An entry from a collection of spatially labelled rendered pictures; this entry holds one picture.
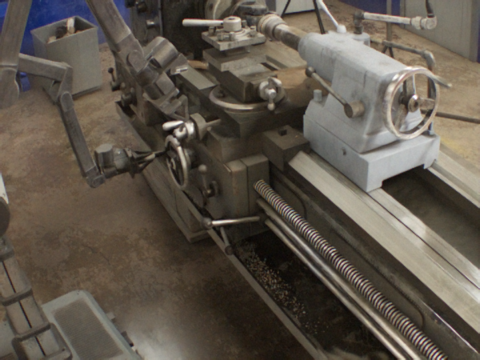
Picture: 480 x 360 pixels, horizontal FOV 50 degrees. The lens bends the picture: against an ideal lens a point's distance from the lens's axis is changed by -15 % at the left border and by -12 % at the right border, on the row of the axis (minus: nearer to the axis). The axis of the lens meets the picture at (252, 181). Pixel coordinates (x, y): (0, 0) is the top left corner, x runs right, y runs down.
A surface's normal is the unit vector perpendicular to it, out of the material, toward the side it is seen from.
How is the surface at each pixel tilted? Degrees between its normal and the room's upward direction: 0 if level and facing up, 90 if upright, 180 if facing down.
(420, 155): 90
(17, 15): 89
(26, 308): 90
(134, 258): 0
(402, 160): 90
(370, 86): 82
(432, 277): 36
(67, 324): 0
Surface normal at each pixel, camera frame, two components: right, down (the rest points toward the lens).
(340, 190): -0.55, -0.51
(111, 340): -0.04, -0.84
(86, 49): 0.56, 0.43
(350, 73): -0.88, 0.17
